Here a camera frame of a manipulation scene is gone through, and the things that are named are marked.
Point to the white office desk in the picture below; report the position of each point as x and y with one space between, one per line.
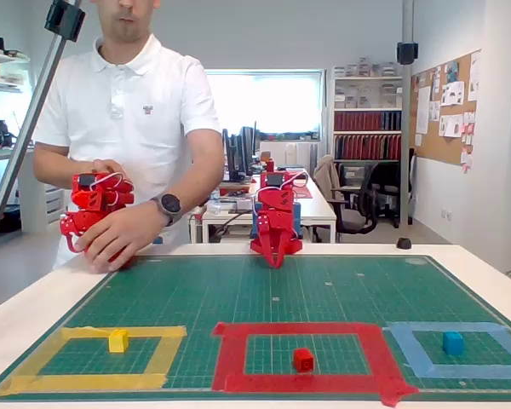
319 211

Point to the red bottle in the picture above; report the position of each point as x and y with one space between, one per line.
270 165

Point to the grey round column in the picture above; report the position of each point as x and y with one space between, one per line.
407 128

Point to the cork pin board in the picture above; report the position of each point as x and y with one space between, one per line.
434 147

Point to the person in white polo shirt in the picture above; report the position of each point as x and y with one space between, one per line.
132 85

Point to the black pole clamp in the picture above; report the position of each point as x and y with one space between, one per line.
407 53
64 19

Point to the green cutting mat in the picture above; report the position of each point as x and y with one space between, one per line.
255 294

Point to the red 3D-printed robot arm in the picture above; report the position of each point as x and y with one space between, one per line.
277 198

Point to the wide bright window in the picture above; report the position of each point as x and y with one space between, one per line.
281 102

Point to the person's right hand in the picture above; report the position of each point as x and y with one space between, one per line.
108 167

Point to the beige jacket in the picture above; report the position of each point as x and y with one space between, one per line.
325 176

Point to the black office chair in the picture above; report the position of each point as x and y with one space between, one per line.
387 179

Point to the white drawer cabinet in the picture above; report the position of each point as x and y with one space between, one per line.
51 204

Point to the white wall shelf with boxes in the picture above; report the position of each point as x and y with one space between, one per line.
2 58

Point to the yellow cube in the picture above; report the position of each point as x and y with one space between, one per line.
118 342

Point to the yellow tape square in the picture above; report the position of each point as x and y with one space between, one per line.
89 382

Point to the person's left hand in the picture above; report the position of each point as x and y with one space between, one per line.
119 238

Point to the black computer monitor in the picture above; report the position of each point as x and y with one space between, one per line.
235 155
249 145

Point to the blue table clamp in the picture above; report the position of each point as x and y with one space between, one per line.
297 219

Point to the red tape square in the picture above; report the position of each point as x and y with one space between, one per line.
234 353

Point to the white wall socket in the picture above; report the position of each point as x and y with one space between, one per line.
445 213

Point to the silver aluminium rod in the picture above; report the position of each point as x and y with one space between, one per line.
38 91

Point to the red cube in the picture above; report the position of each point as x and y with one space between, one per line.
303 360

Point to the clear water bottle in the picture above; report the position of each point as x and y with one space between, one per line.
215 205

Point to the small black cap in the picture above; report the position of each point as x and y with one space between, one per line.
403 243

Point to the grey smartwatch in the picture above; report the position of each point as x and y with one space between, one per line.
170 204

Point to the person's left forearm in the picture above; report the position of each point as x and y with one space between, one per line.
200 196

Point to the blue cube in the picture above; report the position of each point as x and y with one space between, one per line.
452 344

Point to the white bookshelf with binders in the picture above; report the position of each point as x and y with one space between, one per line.
366 147

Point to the blue tape square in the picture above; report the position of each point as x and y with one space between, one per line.
451 371

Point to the office chair with grey seat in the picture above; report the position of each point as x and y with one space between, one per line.
351 219

